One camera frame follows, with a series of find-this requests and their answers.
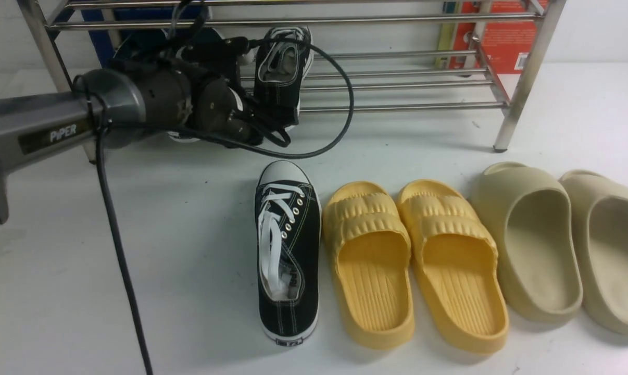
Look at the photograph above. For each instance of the stainless steel shoe rack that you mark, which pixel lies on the stainless steel shoe rack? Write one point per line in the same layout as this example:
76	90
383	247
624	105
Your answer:
338	85

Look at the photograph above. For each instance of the red box behind rack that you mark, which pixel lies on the red box behind rack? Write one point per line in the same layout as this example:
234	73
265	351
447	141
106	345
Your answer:
507	44

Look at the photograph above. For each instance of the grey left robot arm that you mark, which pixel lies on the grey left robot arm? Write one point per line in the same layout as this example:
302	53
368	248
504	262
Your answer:
159	94

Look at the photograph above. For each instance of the right yellow rubber slipper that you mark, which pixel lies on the right yellow rubber slipper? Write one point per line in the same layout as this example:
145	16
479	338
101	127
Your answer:
455	260

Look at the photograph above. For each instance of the beige foam slide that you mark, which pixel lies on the beige foam slide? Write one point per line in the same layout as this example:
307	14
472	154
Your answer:
600	236
528	213

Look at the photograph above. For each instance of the right navy canvas sneaker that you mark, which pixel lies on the right navy canvas sneaker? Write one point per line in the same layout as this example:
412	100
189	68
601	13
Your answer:
207	35

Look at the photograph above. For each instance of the left navy canvas sneaker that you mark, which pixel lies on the left navy canvas sneaker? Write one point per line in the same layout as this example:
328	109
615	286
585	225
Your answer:
136	42

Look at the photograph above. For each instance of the right beige foam slide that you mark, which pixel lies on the right beige foam slide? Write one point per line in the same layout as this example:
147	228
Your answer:
600	236

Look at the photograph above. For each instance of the blue box behind rack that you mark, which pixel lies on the blue box behind rack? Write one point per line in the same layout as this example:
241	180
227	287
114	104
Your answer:
102	42

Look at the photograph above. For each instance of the left beige foam slide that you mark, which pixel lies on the left beige foam slide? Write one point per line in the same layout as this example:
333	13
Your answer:
528	213

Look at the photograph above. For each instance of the left yellow rubber slipper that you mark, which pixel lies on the left yellow rubber slipper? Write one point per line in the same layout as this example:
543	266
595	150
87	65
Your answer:
369	250

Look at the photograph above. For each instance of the black canvas sneaker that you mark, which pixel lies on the black canvas sneaker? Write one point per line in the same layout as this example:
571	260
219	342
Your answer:
280	69
288	224

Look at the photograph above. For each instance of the yellow rubber slipper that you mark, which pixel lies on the yellow rubber slipper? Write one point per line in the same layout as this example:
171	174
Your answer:
455	260
369	250

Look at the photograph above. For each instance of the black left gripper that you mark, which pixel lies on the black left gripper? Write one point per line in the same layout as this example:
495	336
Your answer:
221	106

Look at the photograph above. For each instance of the navy canvas sneaker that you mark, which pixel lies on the navy canvas sneaker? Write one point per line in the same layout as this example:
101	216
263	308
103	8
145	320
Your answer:
136	42
207	35

